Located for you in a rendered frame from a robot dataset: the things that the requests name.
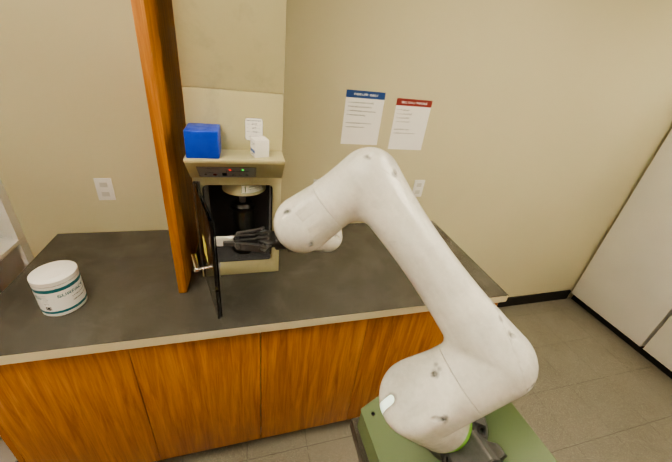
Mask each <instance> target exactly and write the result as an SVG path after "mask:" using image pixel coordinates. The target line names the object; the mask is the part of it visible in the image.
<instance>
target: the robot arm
mask: <svg viewBox="0 0 672 462"><path fill-rule="evenodd" d="M354 221H360V222H364V223H366V224H367V225H368V226H369V227H370V228H371V229H372V231H373V232H374V233H375V234H376V236H377V237H378V238H379V239H380V241H381V242H382V243H383V245H384V246H385V247H386V248H387V250H388V251H389V252H390V254H391V255H392V256H393V258H394V259H395V261H396V262H397V263H398V265H399V266H400V267H401V269H402V270H403V272H404V273H405V275H406V276H407V278H408V279H409V281H410V282H411V283H412V285H413V286H414V288H415V290H416V291H417V293H418V294H419V296H420V297H421V299H422V300H423V302H424V304H425V305H426V307H427V309H428V310H429V312H430V313H431V315H432V317H433V318H434V320H435V322H436V324H437V325H438V327H439V329H440V331H441V332H442V334H443V337H444V339H443V342H442V343H441V344H439V345H437V346H435V347H433V348H431V349H429V350H427V351H424V352H421V353H418V354H415V355H413V356H410V357H407V358H405V359H403V360H400V361H399V362H397V363H395V364H394V365H392V366H391V367H390V368H389V369H388V370H387V372H386V373H385V375H384V377H383V379H382V382H381V385H380V390H379V403H380V408H381V411H382V414H383V416H384V418H385V420H386V422H387V423H388V425H389V426H390V427H391V428H392V429H393V430H394V431H395V432H396V433H398V434H399V435H401V436H403V437H405V438H407V439H408V440H410V441H412V442H414V443H416V444H418V445H420V446H423V447H425V448H427V449H428V450H429V451H430V452H431V453H432V455H434V456H435V457H436V458H437V459H438V460H440V461H442V462H503V460H504V459H505V458H506V457H507V455H506V453H505V452H504V451H503V449H502V448H501V447H500V445H499V444H497V443H493V442H489V441H488V440H487V439H488V427H487V422H486V418H485V416H486V415H488V414H490V413H491V412H493V411H495V410H497V409H499V408H501V407H503V406H505V405H507V404H509V403H510V402H512V401H514V400H516V399H518V398H520V397H522V396H524V395H525V394H527V393H528V392H529V391H530V390H531V389H532V388H533V386H534V385H535V383H536V380H537V377H538V371H539V366H538V359H537V356H536V353H535V350H534V348H533V347H532V345H531V343H530V342H529V341H528V339H527V338H526V337H525V336H524V335H523V334H522V333H521V332H520V331H519V330H518V329H517V328H516V327H515V325H514V324H513V323H512V322H511V321H510V320H509V319H508V318H507V317H506V316H505V315H504V314H503V313H502V311H501V310H500V309H499V308H498V307H497V306H496V305H495V304H494V303H493V301H492V300H491V299H490V298H489V297H488V296H487V295H486V294H485V292H484V291H483V290H482V289H481V288H480V287H479V285H478V284H477V283H476V282H475V281H474V279H473V278H472V277H471V276H470V274H469V273H468V272H467V271H466V269H465V268H464V267H463V265H462V264H461V263H460V262H459V260H458V259H457V258H456V256H455V255H454V254H453V252H452V251H451V250H450V248H449V247H448V245H447V244H446V243H445V241H444V240H443V238H442V237H441V236H440V234H439V233H438V231H437V230H436V228H435V227H434V225H433V224H432V222H431V221H430V219H429V218H428V216H427V215H426V213H425V211H424V210H423V208H422V207H421V205H420V203H419V202H418V200H417V199H416V197H415V195H414V193H413V192H412V190H411V188H410V186H409V184H408V183H407V181H406V179H405V177H404V175H403V174H402V172H401V170H400V168H399V166H398V164H397V162H396V161H395V159H394V158H393V157H392V156H391V155H390V154H389V153H387V152H386V151H384V150H382V149H379V148H375V147H364V148H360V149H357V150H355V151H353V152H352V153H350V154H349V155H348V156H347V157H346V158H345V159H343V160H342V161H341V162H340V163H339V164H338V165H336V166H335V167H334V168H333V169H332V170H330V171H329V172H328V173H327V174H325V175H324V176H323V177H321V178H320V179H319V180H317V181H316V182H315V183H313V184H312V185H310V186H308V187H307V188H305V189H303V190H302V191H300V192H298V193H297V194H295V195H293V196H292V197H290V198H288V199H287V200H285V201H284V202H283V203H282V204H281V205H280V206H279V208H278V209H277V211H276V213H275V216H274V231H270V230H267V231H266V230H265V227H260V228H256V229H250V230H243V231H237V232H236V234H235V235H234V236H216V244H217V246H234V247H235V248H236V250H242V251H254V252H261V253H266V250H267V249H268V248H273V247H275V249H276V250H285V249H286V248H287V251H288V252H297V253H308V252H312V251H322V252H332V251H334V250H336V249H337V248H338V247H339V246H340V244H341V242H342V229H343V228H344V227H345V226H347V225H348V224H349V223H351V222H354Z"/></svg>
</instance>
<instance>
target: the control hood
mask: <svg viewBox="0 0 672 462"><path fill-rule="evenodd" d="M183 162H184V164H185V166H186V168H187V171H188V173H189V175H190V177H200V176H199V173H198V171H197V168H196V167H256V177H210V178H281V177H282V175H283V170H284V166H285V160H284V157H283V153H282V152H281V151H269V157H262V158H255V157H254V156H253V155H252V154H251V150H228V149H221V154H220V158H219V159H206V158H186V155H185V157H184V159H183Z"/></svg>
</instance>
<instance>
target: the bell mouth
mask: <svg viewBox="0 0 672 462"><path fill-rule="evenodd" d="M222 190H223V191H224V192H226V193H228V194H230V195H234V196H254V195H258V194H260V193H262V192H264V191H265V190H266V185H222Z"/></svg>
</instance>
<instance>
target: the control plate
mask: <svg viewBox="0 0 672 462"><path fill-rule="evenodd" d="M196 168H197V171H198V173H199V176H200V177H256V167H196ZM229 169H231V171H229ZM242 169H244V171H242ZM222 173H227V176H223V175H222ZM204 174H207V175H204ZM213 174H217V176H214V175H213ZM232 174H234V176H233V175H232ZM239 174H241V176H240V175H239ZM246 174H248V176H247V175H246Z"/></svg>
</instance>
